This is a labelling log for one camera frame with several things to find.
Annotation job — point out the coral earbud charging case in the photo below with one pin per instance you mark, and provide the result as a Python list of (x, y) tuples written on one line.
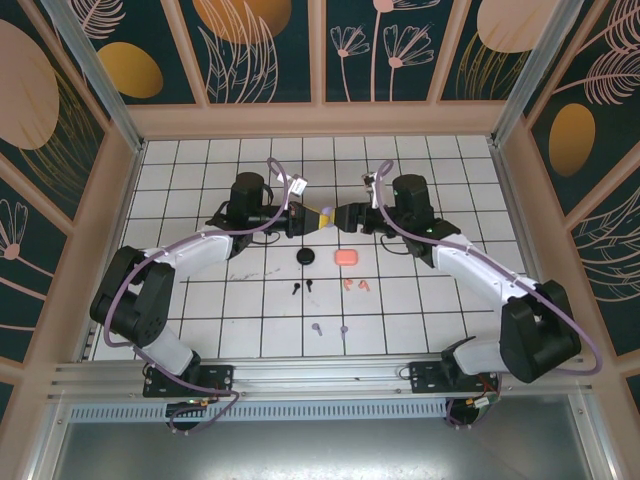
[(345, 257)]

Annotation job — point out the black earbud charging case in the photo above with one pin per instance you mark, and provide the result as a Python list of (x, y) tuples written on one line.
[(305, 256)]

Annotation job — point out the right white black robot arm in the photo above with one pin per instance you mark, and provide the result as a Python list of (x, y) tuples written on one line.
[(475, 272)]

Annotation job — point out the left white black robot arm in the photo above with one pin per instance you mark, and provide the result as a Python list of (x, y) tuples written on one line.
[(200, 255)]

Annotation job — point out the grey metal sheet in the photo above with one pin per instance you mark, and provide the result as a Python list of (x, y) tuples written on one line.
[(320, 450)]

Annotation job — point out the aluminium mounting rail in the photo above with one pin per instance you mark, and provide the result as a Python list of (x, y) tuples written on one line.
[(320, 377)]

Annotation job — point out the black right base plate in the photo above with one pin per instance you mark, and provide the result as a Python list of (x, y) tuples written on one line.
[(425, 377)]

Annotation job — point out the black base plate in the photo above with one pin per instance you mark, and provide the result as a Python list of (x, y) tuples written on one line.
[(220, 380), (425, 377)]

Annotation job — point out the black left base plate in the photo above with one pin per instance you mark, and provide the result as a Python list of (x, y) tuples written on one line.
[(220, 380)]

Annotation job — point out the aluminium frame post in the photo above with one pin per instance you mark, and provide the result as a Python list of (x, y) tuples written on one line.
[(95, 65), (540, 65)]

